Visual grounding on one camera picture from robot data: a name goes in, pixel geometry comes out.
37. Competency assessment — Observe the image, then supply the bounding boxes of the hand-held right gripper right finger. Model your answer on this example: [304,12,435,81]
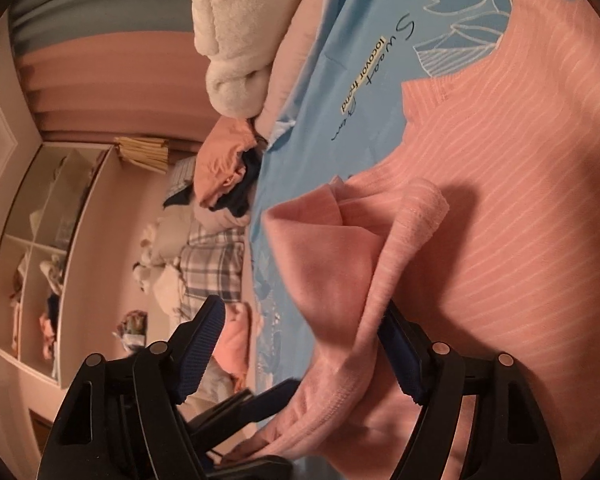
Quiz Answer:
[377,300,563,480]

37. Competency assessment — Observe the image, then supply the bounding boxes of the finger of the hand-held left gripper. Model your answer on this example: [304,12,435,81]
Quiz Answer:
[207,452,293,480]
[187,379,302,443]

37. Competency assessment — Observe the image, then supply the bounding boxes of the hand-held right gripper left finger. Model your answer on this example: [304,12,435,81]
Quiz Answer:
[36,295,227,480]

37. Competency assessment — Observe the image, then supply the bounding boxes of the pink striped sweater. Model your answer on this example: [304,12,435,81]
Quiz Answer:
[262,0,600,480]

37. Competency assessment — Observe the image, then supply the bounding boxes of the folded navy clothes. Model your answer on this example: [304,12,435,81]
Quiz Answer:
[207,150,266,218]

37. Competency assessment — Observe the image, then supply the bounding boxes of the folded pink clothes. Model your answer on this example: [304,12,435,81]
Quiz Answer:
[195,116,261,208]

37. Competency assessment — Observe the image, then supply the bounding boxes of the grey garment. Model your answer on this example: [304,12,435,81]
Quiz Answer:
[197,355,241,406]

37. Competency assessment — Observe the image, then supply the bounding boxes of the folded pink garment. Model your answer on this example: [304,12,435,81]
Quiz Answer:
[212,302,253,393]

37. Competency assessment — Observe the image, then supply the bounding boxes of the colourful small bag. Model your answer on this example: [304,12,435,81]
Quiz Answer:
[115,310,148,351]

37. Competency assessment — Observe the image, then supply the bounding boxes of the plaid duvet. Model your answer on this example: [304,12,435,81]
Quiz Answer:
[172,225,246,316]

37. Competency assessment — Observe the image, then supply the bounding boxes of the small white plush toy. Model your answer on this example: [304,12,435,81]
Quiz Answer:
[132,222,181,311]

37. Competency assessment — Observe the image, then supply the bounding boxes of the pale green pillow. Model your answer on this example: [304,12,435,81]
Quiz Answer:
[152,205,196,256]

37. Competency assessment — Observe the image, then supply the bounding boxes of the pink cloth on shelf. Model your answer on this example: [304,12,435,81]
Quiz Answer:
[39,310,58,361]

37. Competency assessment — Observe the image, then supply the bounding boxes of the dark cloth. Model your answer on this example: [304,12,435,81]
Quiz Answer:
[162,192,196,209]

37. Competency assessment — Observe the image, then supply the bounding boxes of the white cloth on shelf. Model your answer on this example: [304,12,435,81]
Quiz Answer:
[39,255,70,293]

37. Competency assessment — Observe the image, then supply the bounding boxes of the striped pillow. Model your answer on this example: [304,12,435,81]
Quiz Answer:
[167,157,201,201]

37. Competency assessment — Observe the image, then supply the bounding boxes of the yellow fringed hanging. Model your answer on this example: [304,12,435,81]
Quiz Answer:
[114,136,171,175]

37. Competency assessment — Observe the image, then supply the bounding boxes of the blue floral blanket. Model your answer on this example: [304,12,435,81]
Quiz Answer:
[245,0,581,461]

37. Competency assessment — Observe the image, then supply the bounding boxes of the pink curtain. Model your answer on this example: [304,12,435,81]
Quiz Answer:
[17,30,221,153]

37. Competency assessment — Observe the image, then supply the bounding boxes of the pinkish grey pillow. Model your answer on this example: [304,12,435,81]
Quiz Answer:
[255,0,341,133]

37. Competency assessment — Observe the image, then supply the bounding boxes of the white plush goose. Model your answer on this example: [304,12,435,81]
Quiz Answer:
[180,0,326,118]

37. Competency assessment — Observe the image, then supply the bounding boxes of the teal curtain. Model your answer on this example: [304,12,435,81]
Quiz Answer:
[7,0,196,43]

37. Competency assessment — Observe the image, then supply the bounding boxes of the white wall shelf unit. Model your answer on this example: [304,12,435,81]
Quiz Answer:
[0,142,121,388]

